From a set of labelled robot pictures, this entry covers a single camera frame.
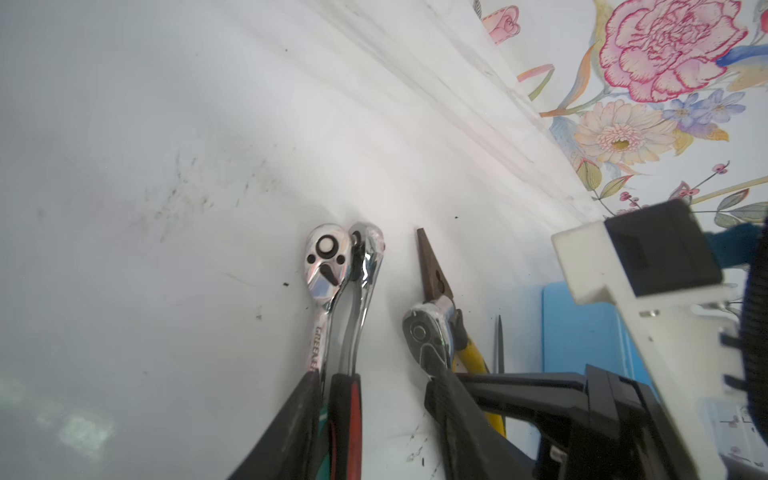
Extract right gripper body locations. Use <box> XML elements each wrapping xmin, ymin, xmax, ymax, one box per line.
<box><xmin>457</xmin><ymin>366</ymin><xmax>697</xmax><ymax>479</ymax></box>

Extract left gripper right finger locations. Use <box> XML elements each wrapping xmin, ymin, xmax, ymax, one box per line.
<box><xmin>424</xmin><ymin>368</ymin><xmax>536</xmax><ymax>479</ymax></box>

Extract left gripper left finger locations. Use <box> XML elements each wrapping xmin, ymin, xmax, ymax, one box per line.
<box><xmin>229</xmin><ymin>371</ymin><xmax>322</xmax><ymax>480</ymax></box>

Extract blue plastic tool box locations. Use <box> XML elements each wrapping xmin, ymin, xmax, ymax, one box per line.
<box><xmin>542</xmin><ymin>282</ymin><xmax>653</xmax><ymax>386</ymax></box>

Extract green handled ratchet wrench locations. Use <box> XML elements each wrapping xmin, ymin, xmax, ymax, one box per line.
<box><xmin>305</xmin><ymin>223</ymin><xmax>361</xmax><ymax>479</ymax></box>

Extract red handled ratchet wrench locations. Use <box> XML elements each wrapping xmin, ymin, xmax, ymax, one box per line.
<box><xmin>328</xmin><ymin>221</ymin><xmax>387</xmax><ymax>480</ymax></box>

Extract small chrome ratchet wrench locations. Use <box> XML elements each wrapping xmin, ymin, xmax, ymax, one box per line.
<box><xmin>402</xmin><ymin>295</ymin><xmax>457</xmax><ymax>379</ymax></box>

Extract yellow handled pliers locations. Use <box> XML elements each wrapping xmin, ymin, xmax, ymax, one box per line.
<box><xmin>416</xmin><ymin>226</ymin><xmax>508</xmax><ymax>439</ymax></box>

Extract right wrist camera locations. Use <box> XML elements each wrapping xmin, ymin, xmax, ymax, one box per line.
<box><xmin>552</xmin><ymin>200</ymin><xmax>761</xmax><ymax>479</ymax></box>

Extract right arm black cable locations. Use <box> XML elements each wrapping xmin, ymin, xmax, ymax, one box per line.
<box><xmin>737</xmin><ymin>221</ymin><xmax>768</xmax><ymax>445</ymax></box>

